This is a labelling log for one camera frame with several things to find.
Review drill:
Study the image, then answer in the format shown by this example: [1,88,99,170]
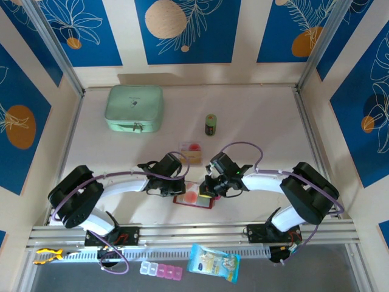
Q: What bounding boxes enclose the gold credit card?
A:
[181,151,203,165]

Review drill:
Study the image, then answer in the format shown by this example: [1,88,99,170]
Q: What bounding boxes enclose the aluminium table side rail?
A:
[293,86,341,219]
[45,91,86,226]

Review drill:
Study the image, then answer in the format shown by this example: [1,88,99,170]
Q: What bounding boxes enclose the clear plastic box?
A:
[178,140,204,167]

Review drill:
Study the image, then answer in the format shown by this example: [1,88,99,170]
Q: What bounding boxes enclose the black connector block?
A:
[97,246,125,265]
[269,245,300,265]

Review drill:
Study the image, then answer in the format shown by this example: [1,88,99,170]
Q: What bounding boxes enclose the white slotted cable duct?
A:
[60,245,272,263]

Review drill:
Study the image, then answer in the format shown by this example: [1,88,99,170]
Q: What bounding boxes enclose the red leather card holder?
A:
[172,181,222,210]

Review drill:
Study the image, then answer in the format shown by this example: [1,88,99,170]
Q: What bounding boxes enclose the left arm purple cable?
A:
[51,151,191,276]

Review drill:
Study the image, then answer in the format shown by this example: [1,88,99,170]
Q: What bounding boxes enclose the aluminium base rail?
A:
[26,223,362,250]

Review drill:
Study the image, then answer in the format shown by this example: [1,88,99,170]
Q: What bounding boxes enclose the mint green zip pouch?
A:
[105,85,165,134]

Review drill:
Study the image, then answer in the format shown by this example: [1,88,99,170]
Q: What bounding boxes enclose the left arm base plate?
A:
[84,225,140,247]

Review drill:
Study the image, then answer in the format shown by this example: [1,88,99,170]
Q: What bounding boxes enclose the yellow handled pliers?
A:
[33,248,81,265]

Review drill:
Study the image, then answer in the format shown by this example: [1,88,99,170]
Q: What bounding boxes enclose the green cylindrical can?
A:
[204,113,217,137]

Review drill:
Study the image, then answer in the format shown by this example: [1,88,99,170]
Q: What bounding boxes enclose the blue wet wipes packet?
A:
[186,243,241,285]

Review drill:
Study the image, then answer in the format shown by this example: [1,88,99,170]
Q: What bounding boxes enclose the clear and pink pill organizer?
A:
[139,260,184,281]

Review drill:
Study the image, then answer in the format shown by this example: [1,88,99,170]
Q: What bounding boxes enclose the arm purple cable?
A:
[51,151,191,276]
[219,141,346,266]

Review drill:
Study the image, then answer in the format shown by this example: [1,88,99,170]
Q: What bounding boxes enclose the aluminium frame post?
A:
[21,0,85,96]
[295,0,353,92]

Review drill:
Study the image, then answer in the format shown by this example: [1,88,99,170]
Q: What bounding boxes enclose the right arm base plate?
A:
[246,223,303,244]

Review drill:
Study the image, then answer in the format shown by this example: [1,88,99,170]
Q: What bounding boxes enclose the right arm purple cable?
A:
[219,141,346,266]

